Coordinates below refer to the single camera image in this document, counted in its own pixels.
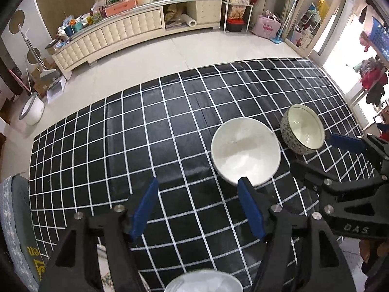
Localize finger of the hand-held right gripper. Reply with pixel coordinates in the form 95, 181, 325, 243
331, 133, 389, 174
291, 162, 344, 203

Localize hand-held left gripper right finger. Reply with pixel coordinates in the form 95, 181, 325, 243
238, 178, 356, 292

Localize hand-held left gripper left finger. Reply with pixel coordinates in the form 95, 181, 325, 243
38, 177, 159, 292

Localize green patterned bowl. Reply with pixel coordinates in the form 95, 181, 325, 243
280, 104, 326, 155

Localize plain white bowl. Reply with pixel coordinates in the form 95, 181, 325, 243
211, 118, 281, 187

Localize white floral bowl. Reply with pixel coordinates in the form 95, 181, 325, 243
164, 270, 244, 292

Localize person's right hand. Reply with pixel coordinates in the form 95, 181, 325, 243
360, 239, 389, 280

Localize red hanging clothes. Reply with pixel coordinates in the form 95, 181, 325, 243
359, 57, 389, 108

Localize black checked tablecloth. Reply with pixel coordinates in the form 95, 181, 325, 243
29, 57, 376, 292

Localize blue plastic basket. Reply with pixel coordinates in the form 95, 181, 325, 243
371, 17, 389, 58

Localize pink bag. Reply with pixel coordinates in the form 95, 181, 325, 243
253, 14, 282, 39

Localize grey dustpan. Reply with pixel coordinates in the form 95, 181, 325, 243
45, 77, 68, 102

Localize white bucket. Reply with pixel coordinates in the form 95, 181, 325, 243
19, 95, 45, 126

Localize cardboard box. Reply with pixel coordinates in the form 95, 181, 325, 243
32, 67, 53, 98

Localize white shelf rack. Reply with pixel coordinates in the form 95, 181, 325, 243
211, 0, 259, 32

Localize cream TV cabinet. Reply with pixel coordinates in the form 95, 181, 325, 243
50, 0, 223, 80

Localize broom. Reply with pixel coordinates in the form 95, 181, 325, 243
9, 68, 32, 95

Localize pink box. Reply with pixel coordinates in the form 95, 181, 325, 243
105, 0, 136, 17

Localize round wall niche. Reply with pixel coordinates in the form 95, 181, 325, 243
9, 10, 26, 34
27, 48, 41, 65

